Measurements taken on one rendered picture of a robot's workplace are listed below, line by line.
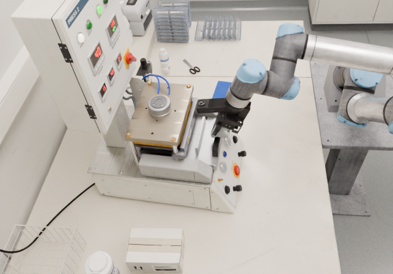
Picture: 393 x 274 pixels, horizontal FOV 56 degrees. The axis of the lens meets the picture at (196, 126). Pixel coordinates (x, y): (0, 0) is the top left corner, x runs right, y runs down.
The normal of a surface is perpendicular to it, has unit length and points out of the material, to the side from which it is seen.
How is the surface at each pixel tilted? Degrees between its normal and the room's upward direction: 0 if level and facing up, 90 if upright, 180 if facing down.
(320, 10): 90
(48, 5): 0
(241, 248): 0
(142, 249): 1
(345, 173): 90
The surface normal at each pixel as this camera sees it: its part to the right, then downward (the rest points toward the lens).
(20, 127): 0.99, 0.03
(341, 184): -0.10, 0.76
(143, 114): -0.08, -0.66
